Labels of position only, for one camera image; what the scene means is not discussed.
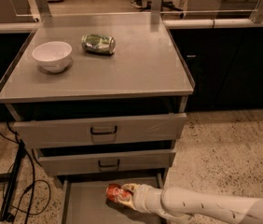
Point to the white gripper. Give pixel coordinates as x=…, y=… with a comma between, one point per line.
x=141, y=197

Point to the red coke can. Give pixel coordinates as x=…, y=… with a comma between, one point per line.
x=115, y=193

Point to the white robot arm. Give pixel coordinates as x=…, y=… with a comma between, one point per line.
x=178, y=204

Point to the open bottom drawer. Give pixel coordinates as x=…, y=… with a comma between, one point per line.
x=85, y=202

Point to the top drawer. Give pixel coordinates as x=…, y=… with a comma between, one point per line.
x=100, y=131

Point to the middle drawer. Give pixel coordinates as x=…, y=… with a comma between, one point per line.
x=108, y=162

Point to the grey drawer cabinet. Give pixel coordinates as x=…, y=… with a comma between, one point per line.
x=144, y=76

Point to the green soda can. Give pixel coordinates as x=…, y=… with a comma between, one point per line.
x=101, y=44

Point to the black floor bar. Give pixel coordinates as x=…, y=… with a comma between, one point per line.
x=11, y=182

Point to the white bowl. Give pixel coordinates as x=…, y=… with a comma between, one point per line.
x=53, y=56

